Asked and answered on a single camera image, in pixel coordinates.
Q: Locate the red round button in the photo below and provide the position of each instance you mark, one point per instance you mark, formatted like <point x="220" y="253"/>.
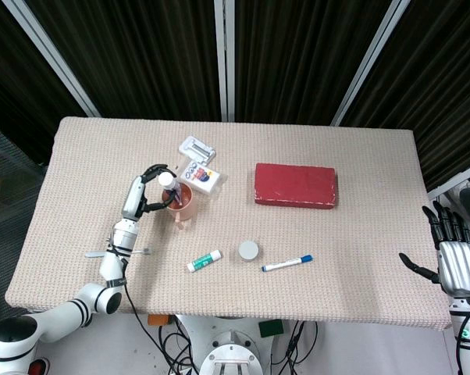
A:
<point x="38" y="368"/>

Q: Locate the grey round cap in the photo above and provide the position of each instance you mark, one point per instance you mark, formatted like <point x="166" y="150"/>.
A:
<point x="248" y="250"/>

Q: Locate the black mesh screen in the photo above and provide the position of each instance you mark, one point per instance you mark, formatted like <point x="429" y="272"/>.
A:
<point x="8" y="215"/>

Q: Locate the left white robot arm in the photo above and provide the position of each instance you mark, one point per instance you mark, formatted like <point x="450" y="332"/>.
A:
<point x="63" y="312"/>

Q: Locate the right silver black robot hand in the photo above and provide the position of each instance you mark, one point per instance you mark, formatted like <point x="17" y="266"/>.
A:
<point x="461" y="269"/>

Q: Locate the black pleated curtain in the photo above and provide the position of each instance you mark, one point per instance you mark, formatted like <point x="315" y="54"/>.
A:
<point x="141" y="54"/>
<point x="446" y="97"/>
<point x="297" y="54"/>
<point x="8" y="78"/>

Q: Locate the white marker with blue cap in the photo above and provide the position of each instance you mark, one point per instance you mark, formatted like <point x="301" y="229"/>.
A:
<point x="285" y="263"/>

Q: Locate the beige waffle tablecloth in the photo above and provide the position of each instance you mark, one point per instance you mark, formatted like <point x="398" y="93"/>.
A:
<point x="297" y="289"/>

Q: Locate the white frame post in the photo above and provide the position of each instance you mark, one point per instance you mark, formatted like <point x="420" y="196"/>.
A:
<point x="369" y="62"/>
<point x="457" y="176"/>
<point x="224" y="58"/>
<point x="51" y="58"/>

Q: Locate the green box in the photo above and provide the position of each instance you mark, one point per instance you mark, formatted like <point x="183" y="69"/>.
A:
<point x="271" y="329"/>

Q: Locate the white card box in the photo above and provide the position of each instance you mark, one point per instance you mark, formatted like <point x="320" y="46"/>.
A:
<point x="204" y="177"/>

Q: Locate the white robot torso base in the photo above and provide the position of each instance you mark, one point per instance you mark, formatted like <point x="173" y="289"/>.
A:
<point x="229" y="336"/>

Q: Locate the orange box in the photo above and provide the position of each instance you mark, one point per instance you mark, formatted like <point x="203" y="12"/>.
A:
<point x="159" y="319"/>

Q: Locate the green white glue stick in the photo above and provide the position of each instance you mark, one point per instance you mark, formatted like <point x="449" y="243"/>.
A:
<point x="204" y="261"/>

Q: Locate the red brick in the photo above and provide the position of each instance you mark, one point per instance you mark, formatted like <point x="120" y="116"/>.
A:
<point x="295" y="185"/>

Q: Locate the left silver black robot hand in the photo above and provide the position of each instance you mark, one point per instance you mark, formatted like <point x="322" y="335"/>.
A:
<point x="132" y="199"/>

